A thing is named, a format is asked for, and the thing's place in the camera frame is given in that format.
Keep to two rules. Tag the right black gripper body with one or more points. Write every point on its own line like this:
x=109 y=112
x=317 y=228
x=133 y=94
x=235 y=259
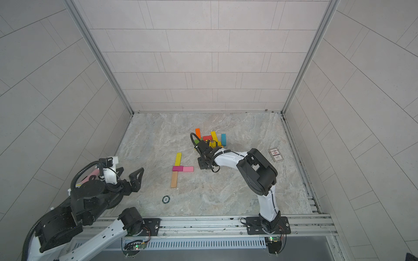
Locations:
x=203 y=162

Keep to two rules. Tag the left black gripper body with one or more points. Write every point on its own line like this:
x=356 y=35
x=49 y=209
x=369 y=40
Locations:
x=123 y=186

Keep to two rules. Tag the pink block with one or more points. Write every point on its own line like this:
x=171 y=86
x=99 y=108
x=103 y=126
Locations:
x=188 y=169

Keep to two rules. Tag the magenta block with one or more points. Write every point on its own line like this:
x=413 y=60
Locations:
x=178 y=168

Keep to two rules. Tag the tan wooden block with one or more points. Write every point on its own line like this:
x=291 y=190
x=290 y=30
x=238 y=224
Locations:
x=173 y=183

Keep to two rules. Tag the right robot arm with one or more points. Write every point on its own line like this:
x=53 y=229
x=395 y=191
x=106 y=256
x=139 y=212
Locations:
x=258 y=173

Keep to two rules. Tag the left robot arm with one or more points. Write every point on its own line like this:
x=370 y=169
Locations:
x=96 y=188

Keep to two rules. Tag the yellow block small horizontal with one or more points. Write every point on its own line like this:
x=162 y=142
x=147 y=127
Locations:
x=214 y=144

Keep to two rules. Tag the yellow block upper diagonal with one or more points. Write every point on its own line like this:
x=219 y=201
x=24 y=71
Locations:
x=214 y=136

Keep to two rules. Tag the teal block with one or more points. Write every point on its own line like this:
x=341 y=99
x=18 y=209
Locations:
x=223 y=139

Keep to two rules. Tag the orange block top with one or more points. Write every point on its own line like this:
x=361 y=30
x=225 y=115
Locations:
x=198 y=133

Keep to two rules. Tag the pink microphone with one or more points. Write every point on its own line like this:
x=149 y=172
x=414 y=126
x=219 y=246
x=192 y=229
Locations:
x=94 y=175

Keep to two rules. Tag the left circuit board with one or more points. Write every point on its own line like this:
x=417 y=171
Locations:
x=132 y=248

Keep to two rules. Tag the circuit board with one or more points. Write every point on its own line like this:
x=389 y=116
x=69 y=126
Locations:
x=132 y=248
x=274 y=245

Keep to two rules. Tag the small printed card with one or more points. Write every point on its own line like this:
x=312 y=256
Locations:
x=276 y=155

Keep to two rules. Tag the right circuit board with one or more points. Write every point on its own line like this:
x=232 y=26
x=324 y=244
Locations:
x=274 y=245

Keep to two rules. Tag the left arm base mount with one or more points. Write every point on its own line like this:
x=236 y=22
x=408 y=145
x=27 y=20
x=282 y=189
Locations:
x=147 y=227

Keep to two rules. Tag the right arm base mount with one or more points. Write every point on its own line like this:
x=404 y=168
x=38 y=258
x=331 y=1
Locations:
x=257 y=225

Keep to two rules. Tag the aluminium rail frame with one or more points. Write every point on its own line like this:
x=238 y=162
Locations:
x=301 y=225

